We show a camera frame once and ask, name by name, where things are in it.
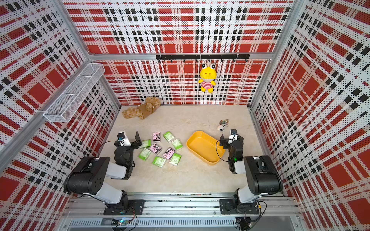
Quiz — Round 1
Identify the green tissue pack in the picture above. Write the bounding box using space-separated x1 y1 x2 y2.
171 139 184 151
140 140 152 149
152 157 166 168
138 148 152 161
163 131 175 142
169 153 182 166

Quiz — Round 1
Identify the pink tissue pack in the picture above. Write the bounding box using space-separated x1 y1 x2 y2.
152 132 161 143
162 147 176 160
149 143 162 155

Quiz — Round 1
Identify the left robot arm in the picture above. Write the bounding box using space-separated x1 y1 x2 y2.
64 131 145 216

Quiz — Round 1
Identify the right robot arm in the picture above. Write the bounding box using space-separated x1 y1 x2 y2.
218 134 282 215

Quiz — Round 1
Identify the yellow plastic storage box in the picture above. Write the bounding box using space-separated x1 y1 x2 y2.
187 131 225 166

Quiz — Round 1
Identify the brown teddy bear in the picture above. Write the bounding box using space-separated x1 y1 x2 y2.
122 97 161 120

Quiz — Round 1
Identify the yellow frog plush toy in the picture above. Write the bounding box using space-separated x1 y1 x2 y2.
198 64 217 93

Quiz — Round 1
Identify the green circuit board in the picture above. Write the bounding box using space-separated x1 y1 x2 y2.
111 219 131 228

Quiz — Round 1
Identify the small keychain toy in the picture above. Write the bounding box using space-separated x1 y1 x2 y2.
217 119 229 131

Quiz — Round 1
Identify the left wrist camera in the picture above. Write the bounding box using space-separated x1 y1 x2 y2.
115 131 131 147

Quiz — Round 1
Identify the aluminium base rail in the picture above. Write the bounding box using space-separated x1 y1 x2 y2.
58 192 306 231

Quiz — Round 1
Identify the white wire mesh shelf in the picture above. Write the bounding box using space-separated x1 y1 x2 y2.
43 63 105 123

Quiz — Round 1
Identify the black hook rail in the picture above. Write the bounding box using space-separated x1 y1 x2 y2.
156 54 251 62

